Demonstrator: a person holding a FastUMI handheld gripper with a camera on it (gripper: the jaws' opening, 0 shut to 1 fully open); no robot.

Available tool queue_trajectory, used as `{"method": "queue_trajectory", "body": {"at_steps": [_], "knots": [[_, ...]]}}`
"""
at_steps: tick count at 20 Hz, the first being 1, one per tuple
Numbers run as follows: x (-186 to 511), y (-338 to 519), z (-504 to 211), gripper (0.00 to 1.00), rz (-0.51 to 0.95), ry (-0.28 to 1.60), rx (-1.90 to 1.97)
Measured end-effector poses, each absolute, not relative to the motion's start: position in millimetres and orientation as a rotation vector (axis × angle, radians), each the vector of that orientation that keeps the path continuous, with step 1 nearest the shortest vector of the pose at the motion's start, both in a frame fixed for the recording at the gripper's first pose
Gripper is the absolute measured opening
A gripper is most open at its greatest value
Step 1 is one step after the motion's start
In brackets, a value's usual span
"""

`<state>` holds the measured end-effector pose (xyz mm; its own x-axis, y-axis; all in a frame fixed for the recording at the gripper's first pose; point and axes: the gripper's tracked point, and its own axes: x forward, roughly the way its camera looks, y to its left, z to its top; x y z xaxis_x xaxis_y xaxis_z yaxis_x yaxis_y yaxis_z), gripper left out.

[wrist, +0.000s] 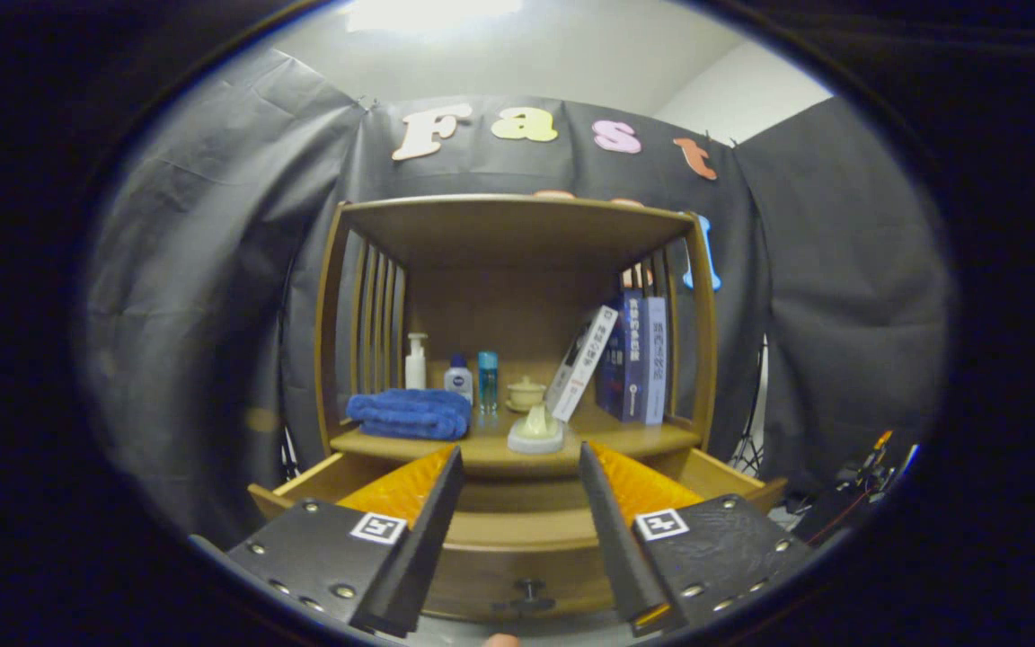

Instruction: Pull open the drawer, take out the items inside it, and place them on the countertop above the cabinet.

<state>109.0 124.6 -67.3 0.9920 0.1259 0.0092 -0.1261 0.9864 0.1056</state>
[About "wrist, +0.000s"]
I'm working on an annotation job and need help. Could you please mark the wooden countertop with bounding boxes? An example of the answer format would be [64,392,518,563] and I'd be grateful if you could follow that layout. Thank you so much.
[329,409,703,477]

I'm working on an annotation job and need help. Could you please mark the blue folded towel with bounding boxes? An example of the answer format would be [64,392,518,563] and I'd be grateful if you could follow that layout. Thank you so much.
[345,388,473,441]

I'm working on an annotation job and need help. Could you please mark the clear blue bottle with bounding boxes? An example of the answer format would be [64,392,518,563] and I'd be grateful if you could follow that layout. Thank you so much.
[478,350,500,414]

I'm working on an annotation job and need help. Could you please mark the wooden drawer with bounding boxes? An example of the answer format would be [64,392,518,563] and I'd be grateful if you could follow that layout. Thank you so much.
[248,448,790,623]

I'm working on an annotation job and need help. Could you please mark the pale green scrub brush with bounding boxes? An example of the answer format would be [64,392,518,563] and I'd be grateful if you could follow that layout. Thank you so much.
[507,403,565,456]

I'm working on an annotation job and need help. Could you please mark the pale lavender book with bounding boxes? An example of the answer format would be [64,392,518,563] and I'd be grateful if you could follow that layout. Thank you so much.
[641,296,668,426]

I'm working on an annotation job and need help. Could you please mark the dark blue book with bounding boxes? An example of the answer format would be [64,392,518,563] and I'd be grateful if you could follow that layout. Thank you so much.
[595,288,645,423]

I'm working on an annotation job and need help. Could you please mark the black and orange tool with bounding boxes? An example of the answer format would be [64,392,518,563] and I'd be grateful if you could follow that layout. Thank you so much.
[832,430,918,504]

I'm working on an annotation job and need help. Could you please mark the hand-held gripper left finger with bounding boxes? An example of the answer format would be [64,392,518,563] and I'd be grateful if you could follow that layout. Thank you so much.
[223,444,466,639]

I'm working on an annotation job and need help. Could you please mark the beige lidded tea cup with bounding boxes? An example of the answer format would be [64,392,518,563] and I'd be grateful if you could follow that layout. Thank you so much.
[506,376,547,413]

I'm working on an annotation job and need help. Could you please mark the white blue-capped lotion bottle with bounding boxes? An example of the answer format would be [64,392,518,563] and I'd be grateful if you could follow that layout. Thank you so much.
[444,354,474,405]

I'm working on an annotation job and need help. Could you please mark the black tripod stand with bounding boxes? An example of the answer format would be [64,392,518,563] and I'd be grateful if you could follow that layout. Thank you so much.
[279,422,303,482]
[729,337,770,475]

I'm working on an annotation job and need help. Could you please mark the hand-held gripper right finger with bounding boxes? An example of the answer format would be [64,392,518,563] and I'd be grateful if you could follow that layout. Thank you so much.
[578,440,815,639]

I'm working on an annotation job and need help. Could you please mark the wooden cabinet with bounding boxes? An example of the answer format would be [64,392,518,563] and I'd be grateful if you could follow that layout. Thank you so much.
[315,193,719,455]

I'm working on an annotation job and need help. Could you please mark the white pump bottle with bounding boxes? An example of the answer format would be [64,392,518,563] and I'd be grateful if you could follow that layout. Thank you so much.
[404,332,429,390]

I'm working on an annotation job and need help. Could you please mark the white book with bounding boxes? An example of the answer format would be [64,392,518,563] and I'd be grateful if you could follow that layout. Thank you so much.
[545,305,619,423]

